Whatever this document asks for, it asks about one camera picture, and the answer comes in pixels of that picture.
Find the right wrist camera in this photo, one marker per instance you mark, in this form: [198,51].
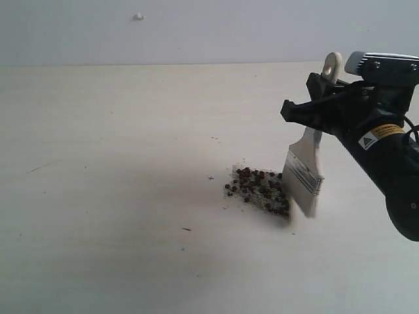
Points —
[384,69]

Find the small white wall hook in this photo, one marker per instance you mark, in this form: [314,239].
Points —
[138,17]

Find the scattered rice and brown pellets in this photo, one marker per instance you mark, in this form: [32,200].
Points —
[258,193]

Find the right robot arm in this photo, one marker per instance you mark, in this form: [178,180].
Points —
[389,157]

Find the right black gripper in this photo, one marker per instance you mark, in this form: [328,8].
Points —
[345,109]

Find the white wooden paint brush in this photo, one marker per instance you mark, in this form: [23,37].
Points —
[301,177]

